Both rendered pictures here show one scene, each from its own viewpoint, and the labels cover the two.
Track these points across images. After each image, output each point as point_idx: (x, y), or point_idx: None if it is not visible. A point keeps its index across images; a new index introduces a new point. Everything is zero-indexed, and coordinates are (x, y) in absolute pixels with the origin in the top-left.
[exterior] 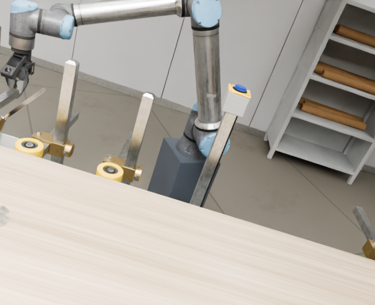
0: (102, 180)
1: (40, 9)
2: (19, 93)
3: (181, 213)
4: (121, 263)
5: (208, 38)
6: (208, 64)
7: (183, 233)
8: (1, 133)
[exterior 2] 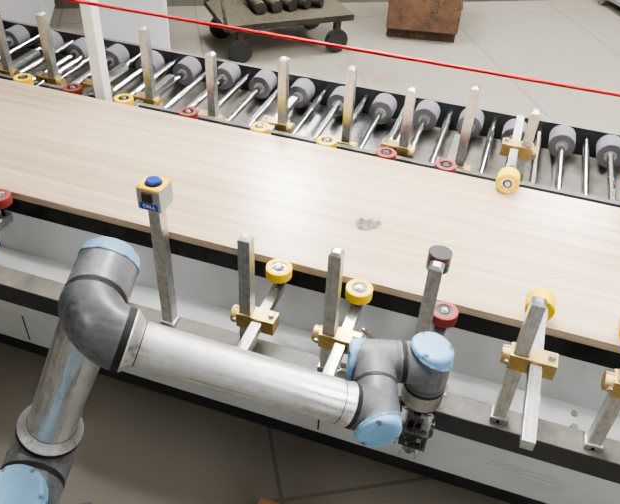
0: (287, 257)
1: (406, 345)
2: None
3: (220, 232)
4: (280, 200)
5: None
6: None
7: (226, 217)
8: None
